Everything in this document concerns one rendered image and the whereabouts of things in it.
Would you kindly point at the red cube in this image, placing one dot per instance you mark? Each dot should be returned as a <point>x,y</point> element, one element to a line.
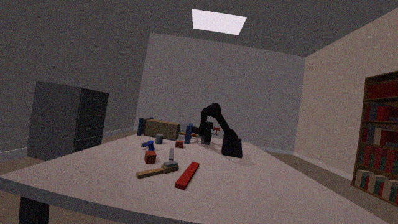
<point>150,157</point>
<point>179,144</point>

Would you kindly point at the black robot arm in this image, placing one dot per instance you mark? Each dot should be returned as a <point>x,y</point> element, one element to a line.
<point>214,110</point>

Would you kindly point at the red flat bar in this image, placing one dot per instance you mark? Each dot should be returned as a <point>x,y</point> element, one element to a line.
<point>186,176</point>

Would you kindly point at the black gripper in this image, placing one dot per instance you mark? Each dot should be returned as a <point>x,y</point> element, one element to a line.
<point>210,126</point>

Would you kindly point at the grey cylinder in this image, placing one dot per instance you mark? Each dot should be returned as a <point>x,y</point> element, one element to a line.
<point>159,139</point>

